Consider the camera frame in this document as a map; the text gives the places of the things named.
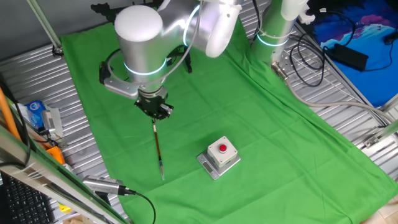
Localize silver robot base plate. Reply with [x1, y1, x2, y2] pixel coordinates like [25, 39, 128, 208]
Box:
[269, 46, 298, 82]

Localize black adapter cable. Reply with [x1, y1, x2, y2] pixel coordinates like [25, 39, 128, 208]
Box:
[363, 40, 394, 72]

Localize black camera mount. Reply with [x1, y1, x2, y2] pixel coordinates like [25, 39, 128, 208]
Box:
[95, 192, 112, 207]

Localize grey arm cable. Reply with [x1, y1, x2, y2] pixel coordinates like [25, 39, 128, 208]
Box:
[106, 0, 203, 86]

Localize grey hose cable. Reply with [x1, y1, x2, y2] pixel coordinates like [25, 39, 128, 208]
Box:
[272, 62, 398, 125]

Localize black camera cable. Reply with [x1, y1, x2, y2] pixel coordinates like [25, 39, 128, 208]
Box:
[119, 185, 157, 224]

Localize green cloth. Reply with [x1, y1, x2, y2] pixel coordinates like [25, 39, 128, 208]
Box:
[60, 17, 398, 224]

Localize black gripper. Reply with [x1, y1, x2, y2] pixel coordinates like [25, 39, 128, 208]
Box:
[134, 93, 174, 121]

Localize wrist camera on silver bracket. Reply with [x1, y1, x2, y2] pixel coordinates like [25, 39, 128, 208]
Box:
[99, 60, 141, 100]

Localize white cable connector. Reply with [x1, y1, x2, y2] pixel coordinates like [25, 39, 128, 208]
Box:
[298, 9, 317, 26]

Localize silver digital scale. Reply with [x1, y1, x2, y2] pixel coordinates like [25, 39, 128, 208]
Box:
[197, 151, 241, 181]

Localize blue patterned mat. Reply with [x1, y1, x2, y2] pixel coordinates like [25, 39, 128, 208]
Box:
[307, 0, 398, 108]

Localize brown brush with clear cap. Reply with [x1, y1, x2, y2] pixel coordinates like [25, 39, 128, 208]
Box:
[151, 119, 165, 181]

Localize blue tissue pack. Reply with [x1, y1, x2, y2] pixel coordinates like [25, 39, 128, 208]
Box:
[24, 100, 47, 130]

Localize black looped cables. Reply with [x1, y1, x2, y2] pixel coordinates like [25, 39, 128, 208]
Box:
[289, 32, 327, 88]

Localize white red-button box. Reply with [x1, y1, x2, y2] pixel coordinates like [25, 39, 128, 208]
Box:
[206, 136, 239, 169]

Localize black pen rack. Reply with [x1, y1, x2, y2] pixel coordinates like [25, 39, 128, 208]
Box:
[91, 0, 193, 75]

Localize black mouse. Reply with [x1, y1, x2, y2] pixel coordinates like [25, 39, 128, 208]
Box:
[384, 30, 398, 46]

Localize black keyboard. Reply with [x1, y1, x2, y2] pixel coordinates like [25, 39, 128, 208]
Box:
[0, 174, 55, 224]

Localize orange box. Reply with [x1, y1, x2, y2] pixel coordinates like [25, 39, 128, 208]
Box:
[46, 146, 66, 166]

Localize black plug cable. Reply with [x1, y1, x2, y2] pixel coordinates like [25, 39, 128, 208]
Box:
[320, 9, 357, 47]

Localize orange pole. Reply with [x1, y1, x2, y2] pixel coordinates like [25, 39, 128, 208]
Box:
[0, 86, 22, 142]

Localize aluminium frame bar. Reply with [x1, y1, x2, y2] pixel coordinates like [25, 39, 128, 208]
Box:
[0, 124, 130, 224]

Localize black power adapter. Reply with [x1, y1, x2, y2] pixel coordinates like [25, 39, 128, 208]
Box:
[325, 43, 370, 72]

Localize aluminium frame strut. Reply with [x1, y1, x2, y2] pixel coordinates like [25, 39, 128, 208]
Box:
[26, 0, 65, 58]
[363, 119, 398, 149]

